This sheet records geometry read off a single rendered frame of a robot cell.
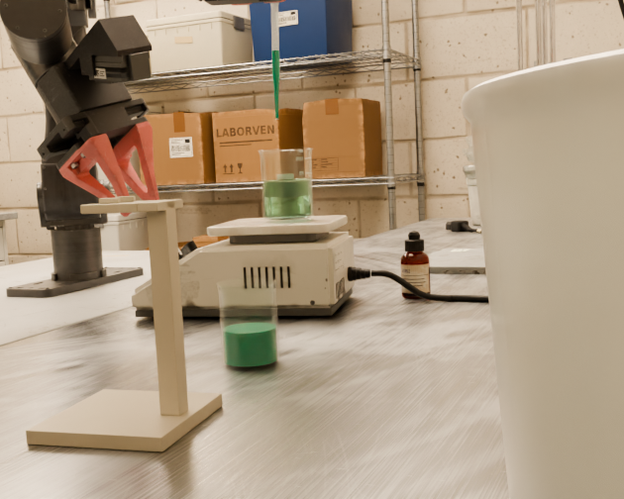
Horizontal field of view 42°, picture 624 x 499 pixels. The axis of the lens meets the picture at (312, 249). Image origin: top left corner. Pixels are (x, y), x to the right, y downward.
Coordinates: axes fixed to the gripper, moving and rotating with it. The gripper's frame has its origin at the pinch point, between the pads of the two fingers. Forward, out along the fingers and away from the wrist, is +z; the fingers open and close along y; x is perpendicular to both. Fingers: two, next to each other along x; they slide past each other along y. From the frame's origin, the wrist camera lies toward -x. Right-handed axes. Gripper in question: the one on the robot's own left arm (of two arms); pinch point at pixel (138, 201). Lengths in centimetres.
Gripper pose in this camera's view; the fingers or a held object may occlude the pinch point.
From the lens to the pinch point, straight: 82.1
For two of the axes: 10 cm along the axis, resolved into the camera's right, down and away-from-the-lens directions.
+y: 5.7, -3.1, 7.6
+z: 5.2, 8.5, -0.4
